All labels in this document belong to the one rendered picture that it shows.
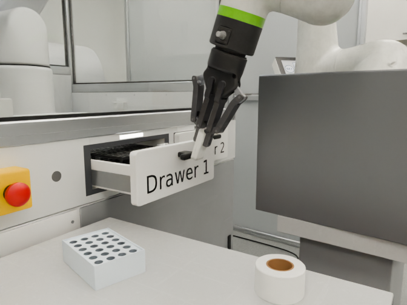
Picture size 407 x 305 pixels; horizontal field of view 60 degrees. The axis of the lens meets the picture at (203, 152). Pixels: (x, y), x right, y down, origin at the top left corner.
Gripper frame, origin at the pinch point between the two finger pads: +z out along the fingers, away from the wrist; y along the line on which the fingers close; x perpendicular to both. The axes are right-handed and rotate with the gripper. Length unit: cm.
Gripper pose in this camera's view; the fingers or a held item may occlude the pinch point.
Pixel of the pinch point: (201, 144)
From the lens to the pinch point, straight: 76.6
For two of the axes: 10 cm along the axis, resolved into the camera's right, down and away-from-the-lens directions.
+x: 5.5, -1.3, 8.3
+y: 7.9, 4.2, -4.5
